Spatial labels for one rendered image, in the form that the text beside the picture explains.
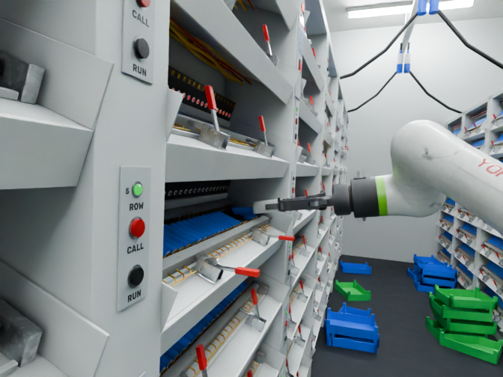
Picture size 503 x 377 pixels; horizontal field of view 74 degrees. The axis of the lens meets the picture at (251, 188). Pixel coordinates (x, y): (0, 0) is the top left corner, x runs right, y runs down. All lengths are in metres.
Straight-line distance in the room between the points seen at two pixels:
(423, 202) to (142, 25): 0.62
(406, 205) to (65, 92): 0.66
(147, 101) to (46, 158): 0.11
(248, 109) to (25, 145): 0.77
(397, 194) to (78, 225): 0.63
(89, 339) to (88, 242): 0.07
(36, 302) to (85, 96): 0.17
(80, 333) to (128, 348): 0.06
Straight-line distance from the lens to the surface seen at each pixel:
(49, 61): 0.31
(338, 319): 2.47
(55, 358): 0.33
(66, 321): 0.31
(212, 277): 0.51
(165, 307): 0.37
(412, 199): 0.76
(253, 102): 0.96
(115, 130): 0.29
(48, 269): 0.32
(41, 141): 0.25
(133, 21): 0.32
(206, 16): 0.48
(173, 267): 0.47
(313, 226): 1.63
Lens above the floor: 1.07
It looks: 3 degrees down
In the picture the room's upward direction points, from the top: 2 degrees clockwise
